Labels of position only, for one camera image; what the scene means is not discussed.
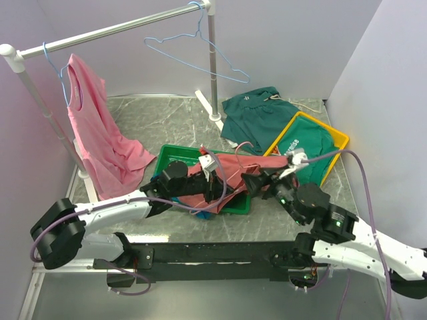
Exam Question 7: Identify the yellow plastic tray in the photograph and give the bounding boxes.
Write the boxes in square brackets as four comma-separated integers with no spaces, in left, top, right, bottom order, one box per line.
[264,111,350,186]

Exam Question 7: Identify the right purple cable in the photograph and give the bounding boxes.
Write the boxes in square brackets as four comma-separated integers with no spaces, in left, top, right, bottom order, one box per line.
[296,149,393,320]

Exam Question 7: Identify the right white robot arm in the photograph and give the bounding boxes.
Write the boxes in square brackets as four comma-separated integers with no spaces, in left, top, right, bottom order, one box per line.
[242,169,426,299]

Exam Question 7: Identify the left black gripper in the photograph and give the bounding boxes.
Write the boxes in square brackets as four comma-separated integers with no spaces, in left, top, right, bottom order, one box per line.
[171,168,234,204]

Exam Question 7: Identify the salmon red t shirt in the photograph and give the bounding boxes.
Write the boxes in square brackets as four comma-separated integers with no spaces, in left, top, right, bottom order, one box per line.
[177,153,288,213]

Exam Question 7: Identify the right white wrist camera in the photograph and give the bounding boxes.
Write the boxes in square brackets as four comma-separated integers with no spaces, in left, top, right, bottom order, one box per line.
[279,148,309,179]

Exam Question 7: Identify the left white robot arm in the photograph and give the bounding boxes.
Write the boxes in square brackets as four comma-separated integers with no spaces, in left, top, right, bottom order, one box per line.
[30,161,234,270]

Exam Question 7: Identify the dark green garment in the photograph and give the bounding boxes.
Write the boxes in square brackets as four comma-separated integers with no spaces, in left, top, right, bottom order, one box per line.
[221,87,299,155]

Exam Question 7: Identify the blue t shirt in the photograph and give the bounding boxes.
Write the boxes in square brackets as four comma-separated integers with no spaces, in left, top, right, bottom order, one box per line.
[150,174,211,219]

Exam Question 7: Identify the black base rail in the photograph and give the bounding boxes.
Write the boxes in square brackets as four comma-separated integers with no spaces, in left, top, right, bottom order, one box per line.
[111,241,316,283]

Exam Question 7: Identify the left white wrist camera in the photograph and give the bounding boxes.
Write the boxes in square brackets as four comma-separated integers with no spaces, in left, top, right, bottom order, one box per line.
[198,154,218,181]

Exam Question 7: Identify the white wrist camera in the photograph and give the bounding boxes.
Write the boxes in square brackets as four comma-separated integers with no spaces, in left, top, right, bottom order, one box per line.
[279,148,309,179]
[198,154,218,181]

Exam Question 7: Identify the blue hanger with pink shirt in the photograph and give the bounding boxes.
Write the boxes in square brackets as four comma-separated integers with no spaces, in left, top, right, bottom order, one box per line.
[42,42,70,107]

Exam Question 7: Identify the pink t shirt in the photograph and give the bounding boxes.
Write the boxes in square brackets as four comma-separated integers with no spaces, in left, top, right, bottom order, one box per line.
[67,54,156,200]

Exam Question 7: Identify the pink wire hanger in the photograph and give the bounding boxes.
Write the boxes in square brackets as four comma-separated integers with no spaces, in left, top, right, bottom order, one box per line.
[181,141,266,214]

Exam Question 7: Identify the green plastic tray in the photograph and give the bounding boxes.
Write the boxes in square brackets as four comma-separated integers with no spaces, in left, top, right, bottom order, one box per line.
[153,144,251,215]

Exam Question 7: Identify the white clothes rack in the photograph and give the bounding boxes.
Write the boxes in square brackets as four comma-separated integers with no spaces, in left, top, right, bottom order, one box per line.
[1,1,224,202]

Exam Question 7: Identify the green enterprise t shirt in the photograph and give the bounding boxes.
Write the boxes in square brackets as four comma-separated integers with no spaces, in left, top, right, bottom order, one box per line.
[277,116,338,185]

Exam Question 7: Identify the empty blue wire hanger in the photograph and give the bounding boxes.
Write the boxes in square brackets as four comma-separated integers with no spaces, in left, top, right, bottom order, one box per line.
[143,1,250,84]

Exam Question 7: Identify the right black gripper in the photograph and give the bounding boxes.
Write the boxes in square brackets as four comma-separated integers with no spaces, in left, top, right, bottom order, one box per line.
[238,164,304,225]

